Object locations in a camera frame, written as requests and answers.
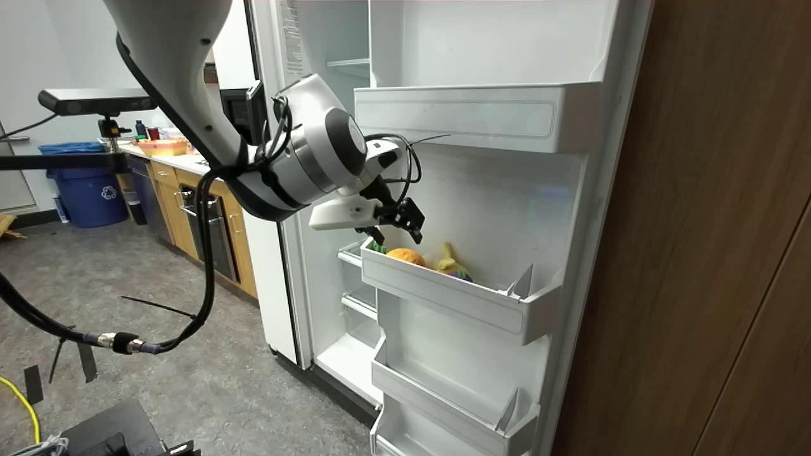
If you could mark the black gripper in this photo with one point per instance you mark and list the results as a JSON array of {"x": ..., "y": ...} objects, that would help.
[{"x": 391, "y": 209}]

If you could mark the orange pineapple plush toy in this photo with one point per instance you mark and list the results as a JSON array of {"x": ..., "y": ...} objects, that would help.
[{"x": 407, "y": 255}]

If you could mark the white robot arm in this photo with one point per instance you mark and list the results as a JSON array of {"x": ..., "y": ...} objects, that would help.
[{"x": 168, "y": 51}]

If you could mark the yellow banana plush toy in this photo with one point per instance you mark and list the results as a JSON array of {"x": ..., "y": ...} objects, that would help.
[{"x": 446, "y": 260}]

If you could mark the covered white door compartment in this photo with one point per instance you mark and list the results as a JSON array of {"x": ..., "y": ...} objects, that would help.
[{"x": 507, "y": 118}]

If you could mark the glass fridge shelf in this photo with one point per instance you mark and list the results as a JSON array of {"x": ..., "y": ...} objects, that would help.
[
  {"x": 357, "y": 306},
  {"x": 351, "y": 255}
]

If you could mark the white door bin holding toys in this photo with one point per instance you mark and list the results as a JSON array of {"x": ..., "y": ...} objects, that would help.
[{"x": 438, "y": 294}]

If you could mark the white fridge cabinet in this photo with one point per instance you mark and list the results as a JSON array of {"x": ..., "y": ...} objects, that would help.
[{"x": 324, "y": 279}]

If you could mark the open white fridge door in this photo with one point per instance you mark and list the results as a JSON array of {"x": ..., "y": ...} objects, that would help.
[{"x": 489, "y": 204}]

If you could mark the closed white fridge door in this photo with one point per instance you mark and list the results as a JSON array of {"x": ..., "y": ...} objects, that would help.
[{"x": 270, "y": 279}]

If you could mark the empty white door bin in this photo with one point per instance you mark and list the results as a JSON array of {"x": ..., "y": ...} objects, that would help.
[
  {"x": 438, "y": 397},
  {"x": 396, "y": 440}
]

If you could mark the black built-in oven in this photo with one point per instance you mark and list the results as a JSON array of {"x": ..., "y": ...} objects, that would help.
[{"x": 222, "y": 245}]

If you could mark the black fridge dispenser panel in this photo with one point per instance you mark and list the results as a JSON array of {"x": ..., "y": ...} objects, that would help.
[{"x": 248, "y": 104}]

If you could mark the wooden kitchen counter cabinet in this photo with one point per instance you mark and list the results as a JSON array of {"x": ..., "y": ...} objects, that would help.
[{"x": 168, "y": 212}]

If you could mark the red countertop item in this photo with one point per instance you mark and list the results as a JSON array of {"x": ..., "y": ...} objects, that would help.
[{"x": 152, "y": 133}]

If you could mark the blue trash bin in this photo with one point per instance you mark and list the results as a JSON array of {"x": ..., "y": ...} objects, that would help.
[{"x": 85, "y": 192}]

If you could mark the brown wooden cabinet panel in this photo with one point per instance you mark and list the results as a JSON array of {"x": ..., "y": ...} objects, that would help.
[{"x": 718, "y": 255}]

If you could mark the long black tape strip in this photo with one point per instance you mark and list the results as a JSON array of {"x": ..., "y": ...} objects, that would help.
[{"x": 87, "y": 368}]

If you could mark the black equipment box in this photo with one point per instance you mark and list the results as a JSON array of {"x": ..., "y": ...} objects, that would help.
[{"x": 110, "y": 435}]

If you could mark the black stand pole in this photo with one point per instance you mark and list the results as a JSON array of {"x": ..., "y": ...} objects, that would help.
[{"x": 42, "y": 161}]

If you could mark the brown cardboard piece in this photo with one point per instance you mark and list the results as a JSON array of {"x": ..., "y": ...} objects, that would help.
[{"x": 7, "y": 230}]

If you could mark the black camera bar on stand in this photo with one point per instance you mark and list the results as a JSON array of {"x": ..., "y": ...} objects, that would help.
[{"x": 92, "y": 103}]

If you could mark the grey metal bracket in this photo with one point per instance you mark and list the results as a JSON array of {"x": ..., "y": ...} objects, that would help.
[{"x": 42, "y": 446}]

